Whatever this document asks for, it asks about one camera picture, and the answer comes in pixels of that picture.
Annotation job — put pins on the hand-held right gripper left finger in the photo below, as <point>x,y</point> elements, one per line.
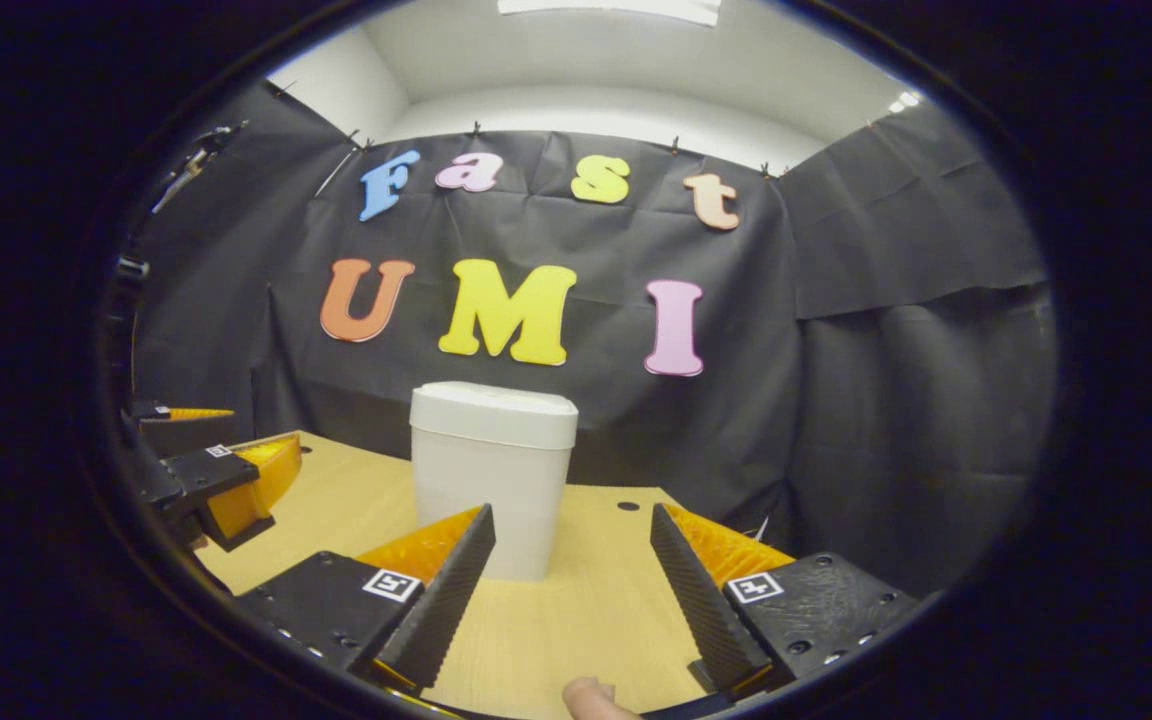
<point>441,610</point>

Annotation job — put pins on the grey metal bracket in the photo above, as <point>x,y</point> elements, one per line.
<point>194,165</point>

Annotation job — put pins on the small ceiling light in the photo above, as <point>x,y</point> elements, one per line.
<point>903,101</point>

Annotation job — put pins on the white desktop garbage bin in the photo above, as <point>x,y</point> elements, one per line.
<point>491,470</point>

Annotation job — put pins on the wooden desktop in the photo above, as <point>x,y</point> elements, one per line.
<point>586,610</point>

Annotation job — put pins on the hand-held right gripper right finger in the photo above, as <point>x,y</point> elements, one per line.
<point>706,610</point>

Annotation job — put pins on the black backdrop cloth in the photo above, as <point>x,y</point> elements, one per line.
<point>876,400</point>

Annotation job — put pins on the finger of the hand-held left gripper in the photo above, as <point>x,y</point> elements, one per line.
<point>198,413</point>
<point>251,485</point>

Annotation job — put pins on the long ceiling light panel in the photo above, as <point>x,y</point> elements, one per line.
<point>611,8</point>

